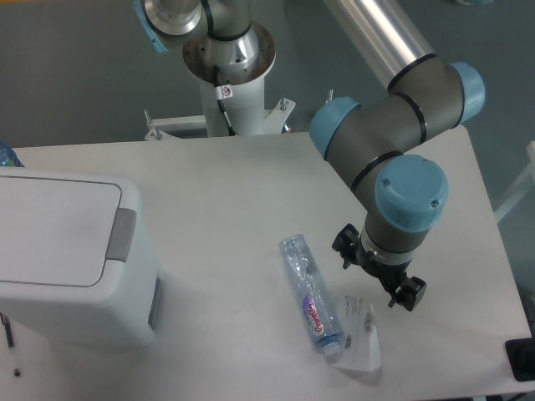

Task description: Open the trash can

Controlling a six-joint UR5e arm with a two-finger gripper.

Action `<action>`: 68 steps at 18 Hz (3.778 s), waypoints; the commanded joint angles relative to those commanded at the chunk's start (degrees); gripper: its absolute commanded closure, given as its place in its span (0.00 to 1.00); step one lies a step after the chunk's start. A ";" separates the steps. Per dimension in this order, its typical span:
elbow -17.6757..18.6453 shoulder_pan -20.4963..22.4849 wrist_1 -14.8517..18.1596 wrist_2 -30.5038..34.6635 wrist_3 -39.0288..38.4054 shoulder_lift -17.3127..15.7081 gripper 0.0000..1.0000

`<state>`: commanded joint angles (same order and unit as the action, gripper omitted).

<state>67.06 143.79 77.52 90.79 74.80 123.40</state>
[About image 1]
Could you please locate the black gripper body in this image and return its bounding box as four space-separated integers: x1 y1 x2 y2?
351 238 411 293

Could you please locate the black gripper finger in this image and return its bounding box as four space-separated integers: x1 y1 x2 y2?
387 276 427 312
332 223 359 268

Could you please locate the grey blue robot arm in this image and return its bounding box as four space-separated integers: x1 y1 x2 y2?
134 1 486 310

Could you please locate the white trash can body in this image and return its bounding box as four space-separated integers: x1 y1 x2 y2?
1 167 163 347

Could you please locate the white trash can lid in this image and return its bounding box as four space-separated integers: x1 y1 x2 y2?
1 175 137 287

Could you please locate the clear plastic water bottle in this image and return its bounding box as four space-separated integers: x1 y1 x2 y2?
278 234 343 364

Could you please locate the black device at edge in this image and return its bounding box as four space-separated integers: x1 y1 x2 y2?
505 338 534 382

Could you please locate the blue bottle at left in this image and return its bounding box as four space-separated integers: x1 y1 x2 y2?
0 142 24 167

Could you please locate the black pen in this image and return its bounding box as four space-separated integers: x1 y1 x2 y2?
1 313 21 378

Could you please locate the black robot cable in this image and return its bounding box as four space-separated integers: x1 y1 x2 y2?
211 64 238 137

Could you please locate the white frame at right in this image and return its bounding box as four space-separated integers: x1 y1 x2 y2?
494 141 534 223

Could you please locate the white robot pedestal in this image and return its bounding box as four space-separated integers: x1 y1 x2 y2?
145 22 296 140

